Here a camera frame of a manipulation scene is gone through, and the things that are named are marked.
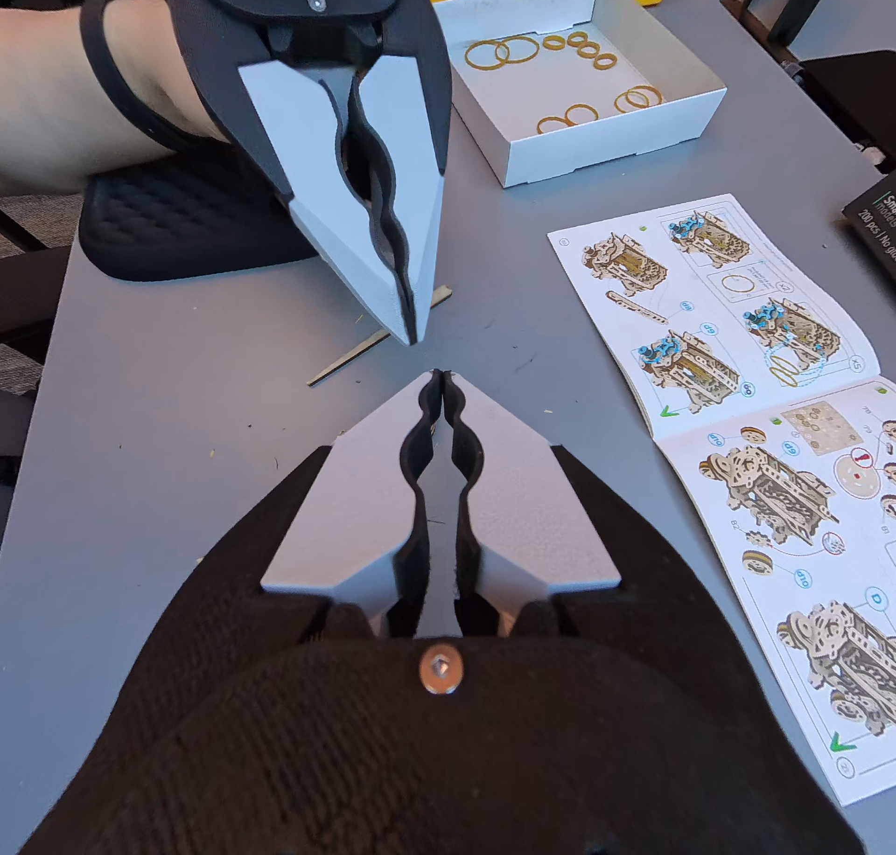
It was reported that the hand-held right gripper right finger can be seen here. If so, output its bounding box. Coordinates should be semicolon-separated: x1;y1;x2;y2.
447;369;624;638

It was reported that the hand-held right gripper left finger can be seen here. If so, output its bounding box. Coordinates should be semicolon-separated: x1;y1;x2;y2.
260;369;446;639

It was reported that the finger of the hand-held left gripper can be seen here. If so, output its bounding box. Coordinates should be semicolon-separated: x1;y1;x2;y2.
348;55;445;345
237;59;419;347

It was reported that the person's left forearm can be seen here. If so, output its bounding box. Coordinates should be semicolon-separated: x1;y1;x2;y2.
0;0;235;197

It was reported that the white cardboard tray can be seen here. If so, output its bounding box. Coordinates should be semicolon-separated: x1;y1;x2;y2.
434;0;729;190

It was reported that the black wrist rest pad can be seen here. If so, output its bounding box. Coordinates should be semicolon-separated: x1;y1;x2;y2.
78;138;323;284

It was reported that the thin wooden stick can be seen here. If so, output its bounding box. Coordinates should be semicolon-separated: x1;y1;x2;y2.
307;286;455;388

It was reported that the group of yellow rubber bands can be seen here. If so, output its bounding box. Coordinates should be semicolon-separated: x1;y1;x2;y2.
464;29;665;135

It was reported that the illustrated instruction booklet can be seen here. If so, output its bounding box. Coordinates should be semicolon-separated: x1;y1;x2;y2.
547;194;896;807

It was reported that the black office chair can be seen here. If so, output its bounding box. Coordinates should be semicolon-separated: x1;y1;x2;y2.
0;243;74;352

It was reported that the black model kit box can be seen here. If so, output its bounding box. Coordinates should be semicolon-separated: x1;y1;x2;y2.
842;169;896;282

